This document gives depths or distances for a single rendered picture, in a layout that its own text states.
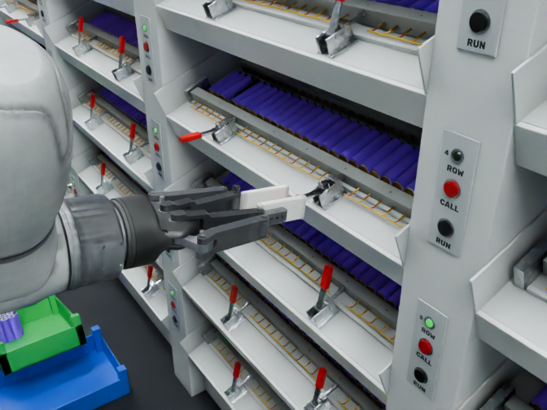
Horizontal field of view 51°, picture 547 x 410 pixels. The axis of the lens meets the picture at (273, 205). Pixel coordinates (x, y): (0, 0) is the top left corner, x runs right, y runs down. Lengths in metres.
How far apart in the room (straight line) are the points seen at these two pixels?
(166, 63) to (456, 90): 0.65
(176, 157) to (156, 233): 0.56
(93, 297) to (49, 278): 1.33
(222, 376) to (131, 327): 0.47
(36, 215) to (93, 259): 0.13
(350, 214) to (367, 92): 0.17
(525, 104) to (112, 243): 0.39
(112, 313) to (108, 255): 1.23
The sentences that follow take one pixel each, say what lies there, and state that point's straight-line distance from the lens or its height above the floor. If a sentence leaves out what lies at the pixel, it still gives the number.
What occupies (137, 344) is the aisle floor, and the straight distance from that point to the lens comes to 1.68.
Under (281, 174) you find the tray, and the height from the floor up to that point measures 0.74.
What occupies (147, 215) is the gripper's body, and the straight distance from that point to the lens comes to 0.59.
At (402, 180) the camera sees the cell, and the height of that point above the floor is 0.78.
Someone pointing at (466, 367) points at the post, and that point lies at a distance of 0.67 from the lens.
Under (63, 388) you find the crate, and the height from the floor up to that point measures 0.00.
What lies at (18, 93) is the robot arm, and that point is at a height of 0.99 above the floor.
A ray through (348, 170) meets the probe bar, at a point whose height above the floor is 0.78.
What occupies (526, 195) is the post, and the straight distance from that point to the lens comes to 0.59.
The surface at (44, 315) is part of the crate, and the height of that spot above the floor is 0.01.
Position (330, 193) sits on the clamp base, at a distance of 0.75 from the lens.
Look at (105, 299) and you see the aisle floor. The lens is 1.86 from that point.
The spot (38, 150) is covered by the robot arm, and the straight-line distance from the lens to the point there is 0.41.
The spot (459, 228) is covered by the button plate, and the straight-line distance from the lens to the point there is 0.58.
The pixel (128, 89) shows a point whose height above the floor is 0.73.
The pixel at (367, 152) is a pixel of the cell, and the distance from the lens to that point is 0.79.
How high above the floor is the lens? 1.10
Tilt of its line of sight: 28 degrees down
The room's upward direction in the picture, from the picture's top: straight up
